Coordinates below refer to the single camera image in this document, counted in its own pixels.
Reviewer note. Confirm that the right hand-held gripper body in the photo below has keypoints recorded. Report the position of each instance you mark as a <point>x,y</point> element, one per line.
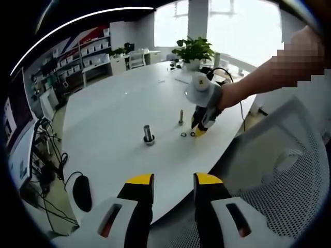
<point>204,93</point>

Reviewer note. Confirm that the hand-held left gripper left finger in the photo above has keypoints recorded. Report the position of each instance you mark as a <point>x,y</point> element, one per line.
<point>137,201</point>

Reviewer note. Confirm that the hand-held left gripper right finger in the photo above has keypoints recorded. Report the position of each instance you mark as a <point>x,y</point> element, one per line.
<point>210,201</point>

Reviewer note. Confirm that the thin metal threaded stud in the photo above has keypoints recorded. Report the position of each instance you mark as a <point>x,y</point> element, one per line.
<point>181,117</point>

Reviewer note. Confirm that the thick metal threaded stud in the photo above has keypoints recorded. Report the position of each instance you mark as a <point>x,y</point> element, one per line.
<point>148,133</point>

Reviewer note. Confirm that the white paper sheet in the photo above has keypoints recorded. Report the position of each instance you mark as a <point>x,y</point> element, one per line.
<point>184,78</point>

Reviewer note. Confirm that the grey cylinder container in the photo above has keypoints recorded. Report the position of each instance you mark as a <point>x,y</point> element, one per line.
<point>217,60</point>

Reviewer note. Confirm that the green potted plant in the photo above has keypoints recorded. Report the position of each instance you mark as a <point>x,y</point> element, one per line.
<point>194,50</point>

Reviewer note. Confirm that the black computer mouse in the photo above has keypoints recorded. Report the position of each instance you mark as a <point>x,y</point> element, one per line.
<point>82,193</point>

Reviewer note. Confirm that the white slatted chair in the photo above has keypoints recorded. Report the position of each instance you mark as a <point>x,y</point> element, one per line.
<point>137,59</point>

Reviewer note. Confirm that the grey mesh office chair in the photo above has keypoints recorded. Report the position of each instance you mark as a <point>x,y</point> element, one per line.
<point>279,168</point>

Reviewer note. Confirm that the black monitor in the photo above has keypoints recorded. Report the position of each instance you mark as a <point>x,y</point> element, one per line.
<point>129,47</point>

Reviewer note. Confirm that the white cabinet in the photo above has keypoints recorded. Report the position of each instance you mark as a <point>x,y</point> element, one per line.
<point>119,65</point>

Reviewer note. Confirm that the small green plant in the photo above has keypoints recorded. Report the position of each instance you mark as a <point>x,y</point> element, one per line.
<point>118,51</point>

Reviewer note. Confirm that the shelf with white bins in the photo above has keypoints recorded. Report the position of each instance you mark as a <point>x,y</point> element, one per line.
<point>77,54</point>

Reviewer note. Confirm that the white laptop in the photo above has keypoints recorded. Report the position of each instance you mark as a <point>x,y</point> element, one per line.
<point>18,124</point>

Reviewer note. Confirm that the ceiling light strip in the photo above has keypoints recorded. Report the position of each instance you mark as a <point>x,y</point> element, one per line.
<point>64,28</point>

